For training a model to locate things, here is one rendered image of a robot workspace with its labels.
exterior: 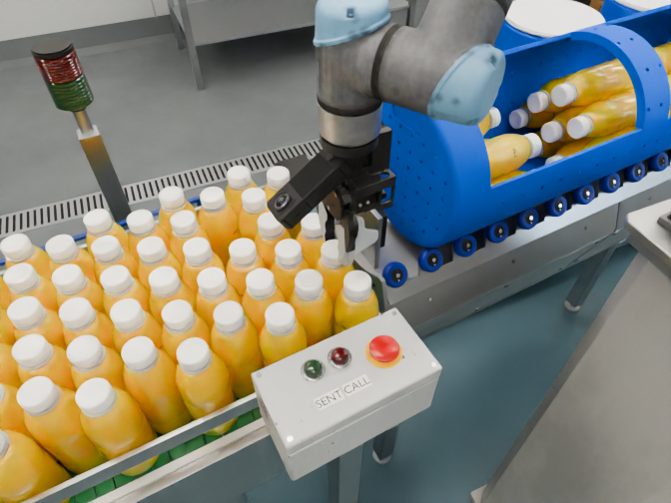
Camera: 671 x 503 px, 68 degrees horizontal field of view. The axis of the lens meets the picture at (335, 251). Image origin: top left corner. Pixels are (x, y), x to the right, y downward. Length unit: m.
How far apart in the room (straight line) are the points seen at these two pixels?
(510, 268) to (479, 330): 0.99
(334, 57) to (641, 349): 0.62
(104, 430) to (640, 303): 0.74
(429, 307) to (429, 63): 0.56
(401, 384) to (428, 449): 1.18
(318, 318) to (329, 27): 0.39
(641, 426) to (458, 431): 0.92
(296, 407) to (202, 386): 0.15
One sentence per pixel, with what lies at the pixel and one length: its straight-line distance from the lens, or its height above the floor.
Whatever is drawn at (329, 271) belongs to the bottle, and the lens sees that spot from 0.74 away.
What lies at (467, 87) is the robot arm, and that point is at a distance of 0.48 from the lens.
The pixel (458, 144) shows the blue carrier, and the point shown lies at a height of 1.20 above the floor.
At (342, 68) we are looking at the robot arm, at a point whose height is 1.37.
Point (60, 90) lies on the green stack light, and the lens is 0.97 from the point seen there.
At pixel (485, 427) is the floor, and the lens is 1.83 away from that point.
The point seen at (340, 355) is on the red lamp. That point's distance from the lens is 0.59.
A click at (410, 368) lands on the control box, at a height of 1.10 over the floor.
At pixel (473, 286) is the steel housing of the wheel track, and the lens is 1.00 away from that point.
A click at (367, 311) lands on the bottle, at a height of 1.04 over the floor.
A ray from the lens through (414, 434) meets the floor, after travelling 1.77.
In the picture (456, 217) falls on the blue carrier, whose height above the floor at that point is 1.10.
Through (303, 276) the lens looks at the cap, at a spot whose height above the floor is 1.08.
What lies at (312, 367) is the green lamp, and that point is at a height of 1.11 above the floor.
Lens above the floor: 1.61
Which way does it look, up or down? 47 degrees down
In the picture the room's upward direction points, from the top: straight up
